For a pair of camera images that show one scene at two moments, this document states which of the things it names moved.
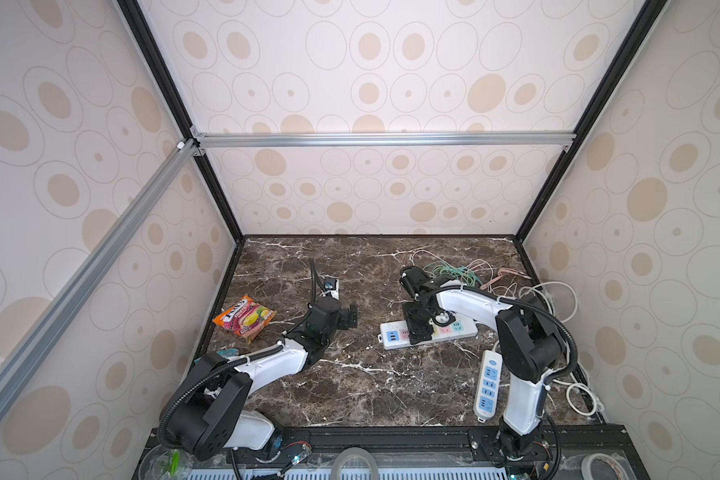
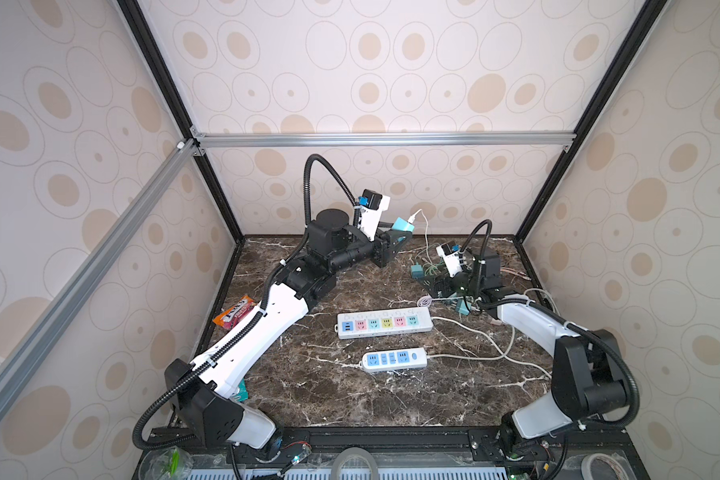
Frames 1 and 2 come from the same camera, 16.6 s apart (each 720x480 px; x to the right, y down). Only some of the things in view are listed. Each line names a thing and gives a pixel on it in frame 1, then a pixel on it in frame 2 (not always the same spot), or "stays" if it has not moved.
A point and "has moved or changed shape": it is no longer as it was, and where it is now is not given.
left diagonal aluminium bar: (7, 373) stays
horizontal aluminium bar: (514, 139) stays
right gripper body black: (416, 321) → (464, 284)
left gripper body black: (341, 322) → (378, 251)
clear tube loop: (372, 468) stays
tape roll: (611, 461) stays
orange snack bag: (246, 317) stays
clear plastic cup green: (162, 463) stays
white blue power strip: (487, 385) → (394, 359)
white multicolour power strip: (395, 334) has moved or changed shape
